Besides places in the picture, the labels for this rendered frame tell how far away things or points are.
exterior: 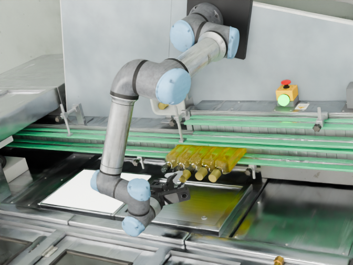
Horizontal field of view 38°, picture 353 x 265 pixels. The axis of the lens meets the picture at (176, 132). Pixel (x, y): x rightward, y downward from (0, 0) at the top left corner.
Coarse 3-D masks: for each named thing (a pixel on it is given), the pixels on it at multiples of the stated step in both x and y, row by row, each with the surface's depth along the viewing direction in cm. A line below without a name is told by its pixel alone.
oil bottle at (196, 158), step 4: (200, 148) 212; (204, 148) 212; (208, 148) 211; (196, 152) 209; (200, 152) 209; (204, 152) 208; (192, 156) 207; (196, 156) 206; (200, 156) 205; (204, 156) 206; (192, 160) 204; (196, 160) 203; (200, 160) 204; (196, 164) 203; (200, 164) 204
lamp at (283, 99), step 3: (279, 96) 201; (282, 96) 200; (285, 96) 200; (288, 96) 200; (279, 99) 200; (282, 99) 200; (285, 99) 199; (288, 99) 200; (279, 102) 201; (282, 102) 200; (285, 102) 200; (288, 102) 200; (282, 105) 201; (285, 105) 201
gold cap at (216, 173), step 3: (213, 171) 195; (216, 171) 195; (219, 171) 195; (210, 174) 194; (213, 174) 193; (216, 174) 194; (219, 174) 195; (210, 177) 194; (213, 177) 193; (216, 177) 193; (210, 180) 194; (213, 180) 194
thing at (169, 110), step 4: (152, 100) 233; (156, 100) 235; (152, 104) 233; (156, 104) 235; (180, 104) 235; (184, 104) 226; (152, 108) 234; (156, 108) 235; (164, 108) 236; (168, 108) 235; (172, 108) 234; (180, 108) 232; (184, 108) 226; (156, 112) 234; (160, 112) 234; (164, 112) 233; (168, 112) 232; (172, 112) 231; (180, 112) 229
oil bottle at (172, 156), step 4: (176, 148) 217; (180, 148) 216; (184, 148) 216; (172, 152) 214; (176, 152) 213; (180, 152) 213; (168, 156) 211; (172, 156) 210; (176, 156) 210; (164, 160) 211; (168, 160) 210; (172, 160) 209; (172, 164) 209; (176, 164) 210; (172, 168) 211
